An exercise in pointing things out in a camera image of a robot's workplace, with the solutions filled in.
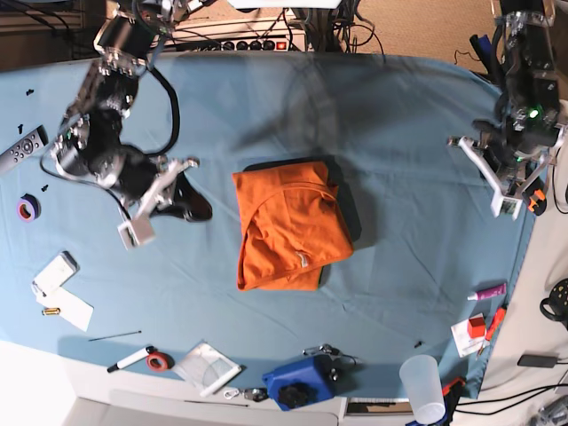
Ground blue plastic box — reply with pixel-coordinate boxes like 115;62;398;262
262;355;336;412

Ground orange black utility knife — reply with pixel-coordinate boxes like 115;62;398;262
523;188;547;217

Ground white paper card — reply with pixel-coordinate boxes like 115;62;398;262
35;288;94;332

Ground red tape roll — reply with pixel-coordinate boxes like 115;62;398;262
146;351;175;373

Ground black zip tie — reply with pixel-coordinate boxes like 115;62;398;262
88;330;142;343

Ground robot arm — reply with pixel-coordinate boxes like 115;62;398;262
448;1;567;218
51;1;212;249

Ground translucent plastic cup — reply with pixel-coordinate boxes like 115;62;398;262
398;355;446;425

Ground small gold battery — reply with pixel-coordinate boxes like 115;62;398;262
42;308;61;316

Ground blue table cloth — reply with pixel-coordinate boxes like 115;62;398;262
1;52;534;398

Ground white power strip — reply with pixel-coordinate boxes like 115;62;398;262
165;16;312;52

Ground small red cube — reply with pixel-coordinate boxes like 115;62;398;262
467;316;485;339

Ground blue black tool handle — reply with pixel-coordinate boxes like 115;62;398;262
469;35;496;83

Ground orange t-shirt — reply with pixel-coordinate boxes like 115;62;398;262
233;161;354;291

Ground white phone box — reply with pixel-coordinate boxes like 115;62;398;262
31;250;79;297

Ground white marker pen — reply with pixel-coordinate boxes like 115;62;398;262
106;345;156;374

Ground red screwdriver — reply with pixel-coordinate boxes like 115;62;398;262
477;306;507;358

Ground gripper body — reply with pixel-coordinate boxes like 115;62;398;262
104;153;200;249
447;128;567;219

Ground grey remote control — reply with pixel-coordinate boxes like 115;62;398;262
0;125;48;174

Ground purple glue tube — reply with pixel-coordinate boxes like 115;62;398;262
467;282;507;301

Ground purple tape roll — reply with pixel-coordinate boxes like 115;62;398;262
17;193;41;223

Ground rolled printed paper sheet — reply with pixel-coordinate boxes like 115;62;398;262
172;342;242;398

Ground black round dotted object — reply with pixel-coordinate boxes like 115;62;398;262
540;279;568;328

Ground black power adapter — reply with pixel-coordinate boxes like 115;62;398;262
517;353;559;368

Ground silver carabiner keys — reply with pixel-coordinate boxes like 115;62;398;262
223;388;269;403

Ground white paper leaflet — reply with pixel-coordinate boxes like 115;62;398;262
451;319;485;358

